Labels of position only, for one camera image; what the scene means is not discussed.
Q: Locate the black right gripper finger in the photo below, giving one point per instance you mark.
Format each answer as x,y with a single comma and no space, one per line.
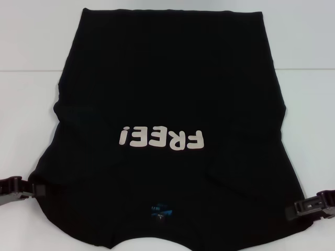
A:
291,214
310,205

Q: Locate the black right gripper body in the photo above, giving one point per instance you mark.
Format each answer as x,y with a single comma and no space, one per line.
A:
331,204

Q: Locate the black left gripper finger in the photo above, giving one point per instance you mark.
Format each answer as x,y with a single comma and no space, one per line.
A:
39,190
13,200

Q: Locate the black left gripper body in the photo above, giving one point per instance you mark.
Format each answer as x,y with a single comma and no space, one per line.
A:
10,186

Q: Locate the black t-shirt with FREE print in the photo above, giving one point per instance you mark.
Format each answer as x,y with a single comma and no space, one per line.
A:
167,91

